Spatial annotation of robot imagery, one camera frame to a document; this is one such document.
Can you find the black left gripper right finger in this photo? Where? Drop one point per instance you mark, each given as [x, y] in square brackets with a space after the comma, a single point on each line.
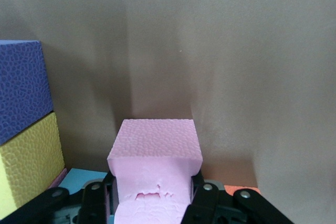
[202, 205]

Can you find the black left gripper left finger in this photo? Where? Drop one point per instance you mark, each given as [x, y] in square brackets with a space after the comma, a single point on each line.
[94, 203]

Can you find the blue foam cube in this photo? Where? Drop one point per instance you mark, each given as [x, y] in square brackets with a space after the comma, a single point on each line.
[81, 179]

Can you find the orange foam cube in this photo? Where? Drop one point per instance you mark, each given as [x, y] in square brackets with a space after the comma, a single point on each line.
[236, 188]

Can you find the pink foam cube with slit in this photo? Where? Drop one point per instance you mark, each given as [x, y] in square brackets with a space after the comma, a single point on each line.
[155, 150]

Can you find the yellow foam cube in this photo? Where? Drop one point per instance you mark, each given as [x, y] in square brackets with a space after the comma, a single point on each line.
[29, 161]

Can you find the purple foam cube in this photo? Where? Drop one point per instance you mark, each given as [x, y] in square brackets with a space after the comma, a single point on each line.
[21, 87]

